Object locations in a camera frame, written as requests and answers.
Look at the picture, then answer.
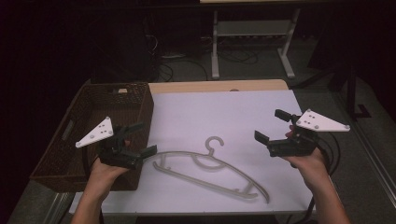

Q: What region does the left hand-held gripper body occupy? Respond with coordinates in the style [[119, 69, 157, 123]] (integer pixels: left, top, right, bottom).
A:
[[75, 116, 144, 171]]

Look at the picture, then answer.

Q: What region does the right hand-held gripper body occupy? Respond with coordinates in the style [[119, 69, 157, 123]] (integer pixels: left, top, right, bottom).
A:
[[268, 108, 351, 158]]

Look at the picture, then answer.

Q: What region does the beige plastic clothes hanger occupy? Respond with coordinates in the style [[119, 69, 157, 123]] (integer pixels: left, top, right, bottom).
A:
[[151, 135, 271, 204]]

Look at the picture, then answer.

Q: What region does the brown wicker basket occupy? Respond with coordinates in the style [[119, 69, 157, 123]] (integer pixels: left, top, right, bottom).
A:
[[29, 81, 155, 192]]

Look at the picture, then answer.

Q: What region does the person's left hand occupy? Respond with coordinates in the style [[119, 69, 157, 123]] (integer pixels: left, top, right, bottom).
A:
[[89, 157, 131, 191]]

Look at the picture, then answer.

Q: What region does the person's right hand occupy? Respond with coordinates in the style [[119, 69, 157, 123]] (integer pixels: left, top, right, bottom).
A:
[[282, 147, 331, 191]]

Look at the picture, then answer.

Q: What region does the black metal stand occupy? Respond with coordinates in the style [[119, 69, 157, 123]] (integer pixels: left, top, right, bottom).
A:
[[290, 60, 372, 121]]

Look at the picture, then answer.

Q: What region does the white power strip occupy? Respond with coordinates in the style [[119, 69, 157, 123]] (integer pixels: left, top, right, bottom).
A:
[[161, 53, 187, 60]]

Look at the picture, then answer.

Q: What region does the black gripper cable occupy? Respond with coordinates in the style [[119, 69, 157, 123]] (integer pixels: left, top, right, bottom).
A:
[[284, 133, 342, 224]]

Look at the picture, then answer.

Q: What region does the black floor cable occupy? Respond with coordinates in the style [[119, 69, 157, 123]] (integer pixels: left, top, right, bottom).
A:
[[217, 48, 260, 65], [156, 58, 209, 82]]

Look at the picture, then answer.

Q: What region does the white metal desk frame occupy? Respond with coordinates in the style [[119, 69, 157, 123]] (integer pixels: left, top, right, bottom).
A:
[[210, 8, 302, 80]]

